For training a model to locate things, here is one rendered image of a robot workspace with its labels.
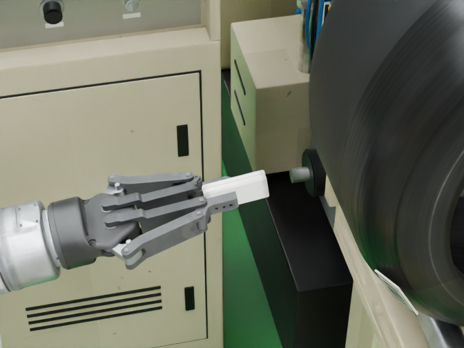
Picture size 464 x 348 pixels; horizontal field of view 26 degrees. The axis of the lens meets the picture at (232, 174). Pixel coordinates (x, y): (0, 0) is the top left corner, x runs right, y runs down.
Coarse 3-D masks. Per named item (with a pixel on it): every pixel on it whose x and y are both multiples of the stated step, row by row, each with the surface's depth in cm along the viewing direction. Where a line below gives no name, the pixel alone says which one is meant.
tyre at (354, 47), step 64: (384, 0) 102; (448, 0) 95; (320, 64) 112; (384, 64) 100; (448, 64) 93; (320, 128) 114; (384, 128) 99; (448, 128) 95; (384, 192) 102; (448, 192) 100; (384, 256) 108; (448, 256) 106; (448, 320) 118
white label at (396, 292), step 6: (378, 276) 112; (384, 276) 110; (384, 282) 112; (390, 282) 109; (390, 288) 112; (396, 288) 109; (396, 294) 112; (402, 294) 109; (402, 300) 112; (408, 300) 110; (408, 306) 112; (414, 312) 112
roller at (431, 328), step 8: (424, 320) 126; (432, 320) 125; (440, 320) 124; (424, 328) 125; (432, 328) 124; (440, 328) 123; (448, 328) 123; (456, 328) 123; (432, 336) 124; (440, 336) 123; (448, 336) 122; (456, 336) 122; (432, 344) 123; (440, 344) 122; (448, 344) 122; (456, 344) 121
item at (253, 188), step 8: (256, 176) 109; (264, 176) 109; (224, 184) 109; (232, 184) 109; (240, 184) 109; (248, 184) 109; (256, 184) 109; (264, 184) 109; (208, 192) 108; (216, 192) 108; (224, 192) 109; (240, 192) 109; (248, 192) 109; (256, 192) 110; (264, 192) 110; (240, 200) 110; (248, 200) 110
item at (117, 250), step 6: (126, 240) 105; (120, 246) 106; (108, 252) 107; (114, 252) 106; (120, 252) 105; (138, 252) 105; (120, 258) 106; (132, 258) 104; (138, 258) 105; (126, 264) 105
